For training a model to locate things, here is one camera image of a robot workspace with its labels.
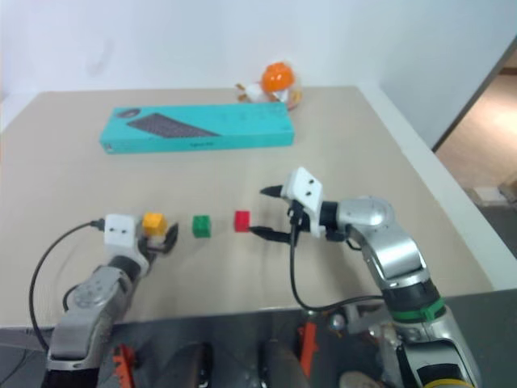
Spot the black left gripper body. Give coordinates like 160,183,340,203
138,235,171,276

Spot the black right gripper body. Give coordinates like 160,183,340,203
284,196,309,245

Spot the orange toy in clear bag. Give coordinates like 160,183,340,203
235,60,304,110

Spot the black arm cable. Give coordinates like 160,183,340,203
288,205,387,312
29,220,107,353

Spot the teal keyboard box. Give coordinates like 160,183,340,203
98,101,295,155

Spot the green cube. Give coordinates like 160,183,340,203
191,214,212,238

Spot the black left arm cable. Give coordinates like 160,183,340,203
29,220,107,353

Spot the orange clamp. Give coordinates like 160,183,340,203
111,343,137,388
296,320,319,382

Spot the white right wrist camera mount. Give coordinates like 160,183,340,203
281,167,326,237

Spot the red cube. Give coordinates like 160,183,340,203
233,209,252,234

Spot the yellow cube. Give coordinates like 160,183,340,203
141,213,169,237

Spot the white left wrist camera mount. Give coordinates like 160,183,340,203
103,213,149,277

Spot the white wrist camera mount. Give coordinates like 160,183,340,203
103,213,149,277
281,167,326,237

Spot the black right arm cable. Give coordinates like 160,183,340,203
288,205,387,312

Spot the beige cardboard piece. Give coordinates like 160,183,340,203
473,172,517,205

